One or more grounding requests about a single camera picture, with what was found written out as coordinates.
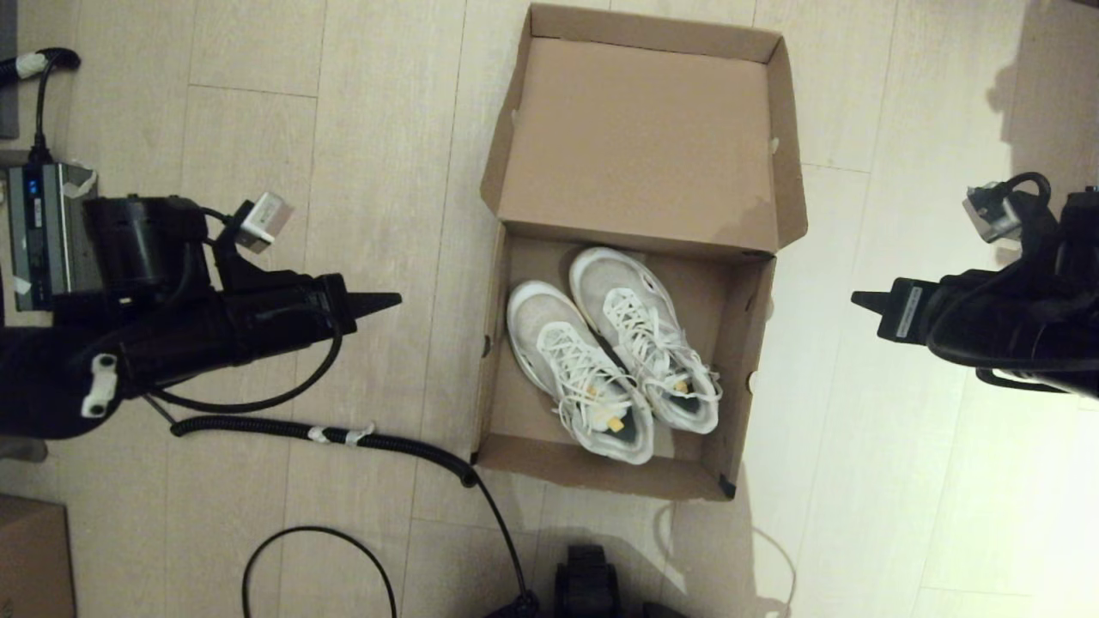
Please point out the grey furniture foot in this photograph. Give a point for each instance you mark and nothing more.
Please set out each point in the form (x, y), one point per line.
(21, 451)

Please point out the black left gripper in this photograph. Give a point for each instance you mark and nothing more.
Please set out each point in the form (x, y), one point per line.
(292, 313)

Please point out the brown cardboard shoe box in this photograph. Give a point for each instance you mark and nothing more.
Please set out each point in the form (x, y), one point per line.
(635, 129)

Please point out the dark grey panel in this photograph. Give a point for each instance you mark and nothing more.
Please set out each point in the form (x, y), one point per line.
(9, 26)

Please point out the white mesh sneaker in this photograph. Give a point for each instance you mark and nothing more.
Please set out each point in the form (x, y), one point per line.
(601, 275)
(537, 322)

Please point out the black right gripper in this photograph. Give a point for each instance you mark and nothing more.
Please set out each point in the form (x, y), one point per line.
(906, 309)

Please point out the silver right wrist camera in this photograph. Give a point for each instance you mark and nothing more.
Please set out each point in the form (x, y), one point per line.
(992, 215)

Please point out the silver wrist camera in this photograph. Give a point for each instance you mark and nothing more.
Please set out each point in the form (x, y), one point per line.
(264, 221)
(992, 215)

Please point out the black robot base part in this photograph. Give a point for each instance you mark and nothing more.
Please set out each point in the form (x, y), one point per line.
(586, 584)

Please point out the grey power supply unit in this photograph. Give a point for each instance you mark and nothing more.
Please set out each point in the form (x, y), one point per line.
(43, 240)

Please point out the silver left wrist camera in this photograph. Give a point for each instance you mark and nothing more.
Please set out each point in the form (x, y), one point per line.
(264, 221)

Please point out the brown cardboard carton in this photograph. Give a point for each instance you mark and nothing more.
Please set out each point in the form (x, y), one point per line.
(30, 566)

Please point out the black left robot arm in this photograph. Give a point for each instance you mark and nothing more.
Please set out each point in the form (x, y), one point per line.
(51, 378)

